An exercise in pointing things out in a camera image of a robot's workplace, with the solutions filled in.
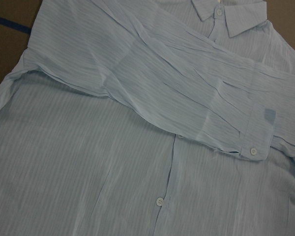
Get light blue button shirt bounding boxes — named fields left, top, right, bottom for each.
left=0, top=0, right=295, bottom=236

